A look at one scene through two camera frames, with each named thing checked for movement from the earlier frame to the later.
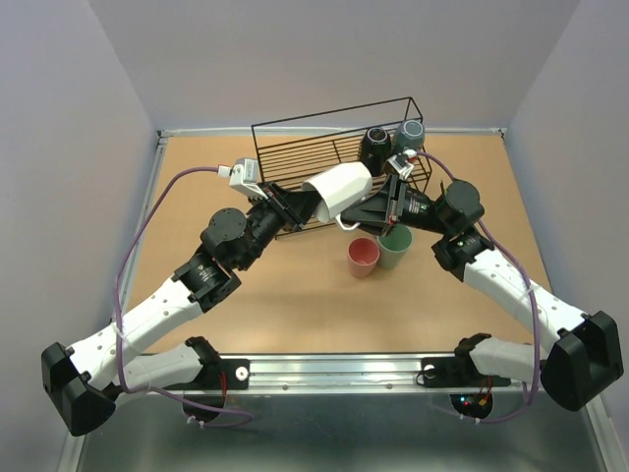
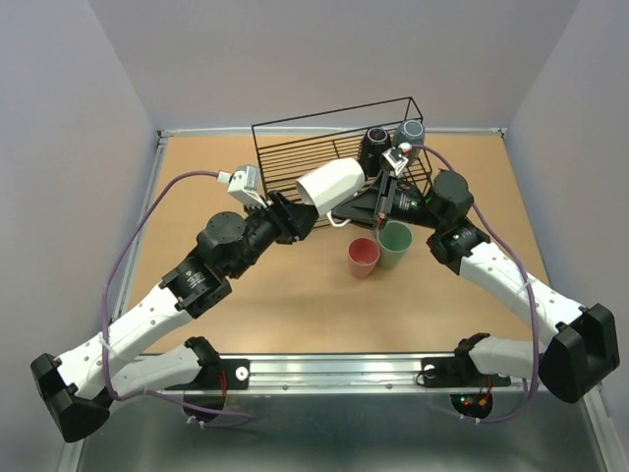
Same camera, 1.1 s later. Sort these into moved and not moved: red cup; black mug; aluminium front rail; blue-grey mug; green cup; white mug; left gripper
Moved: left gripper; white mug
Not moved: aluminium front rail; blue-grey mug; red cup; black mug; green cup
